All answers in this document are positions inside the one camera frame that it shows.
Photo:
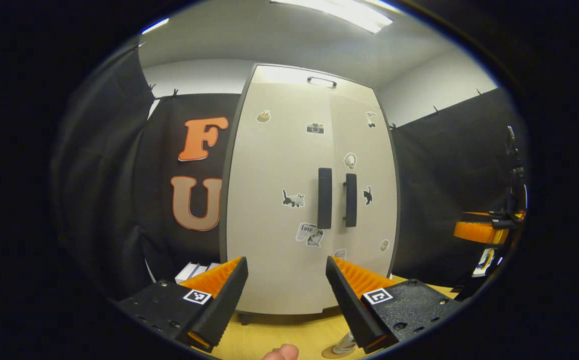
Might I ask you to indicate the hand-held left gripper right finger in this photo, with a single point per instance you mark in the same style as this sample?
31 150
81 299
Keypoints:
352 305

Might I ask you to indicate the long ceiling light panel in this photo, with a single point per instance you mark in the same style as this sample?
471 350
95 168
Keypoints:
339 12

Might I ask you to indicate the white bottle with green label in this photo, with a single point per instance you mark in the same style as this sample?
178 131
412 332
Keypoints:
345 345

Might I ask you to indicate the white cardboard box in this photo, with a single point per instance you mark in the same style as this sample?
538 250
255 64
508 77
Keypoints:
189 272

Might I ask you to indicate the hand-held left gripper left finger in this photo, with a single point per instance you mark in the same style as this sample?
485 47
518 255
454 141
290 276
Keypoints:
219 305

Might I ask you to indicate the white cabinet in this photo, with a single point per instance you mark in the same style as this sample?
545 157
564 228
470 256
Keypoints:
222 225

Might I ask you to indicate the white cabinet drawer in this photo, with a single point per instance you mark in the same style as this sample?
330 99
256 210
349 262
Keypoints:
289 75

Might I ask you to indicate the round brown coaster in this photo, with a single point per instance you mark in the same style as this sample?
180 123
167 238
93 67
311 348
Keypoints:
327 354

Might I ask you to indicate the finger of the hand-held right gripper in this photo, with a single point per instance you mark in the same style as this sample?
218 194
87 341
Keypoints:
477 216
479 232

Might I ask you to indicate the white cabinet door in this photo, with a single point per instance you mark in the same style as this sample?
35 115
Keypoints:
369 160
274 170

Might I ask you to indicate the black backdrop cloth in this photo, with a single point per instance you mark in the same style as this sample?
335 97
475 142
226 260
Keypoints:
114 175

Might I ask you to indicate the yellow and blue packet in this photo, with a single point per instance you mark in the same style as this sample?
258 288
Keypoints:
483 262

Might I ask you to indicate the small ceiling light panel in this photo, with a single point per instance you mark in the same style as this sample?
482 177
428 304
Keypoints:
155 26

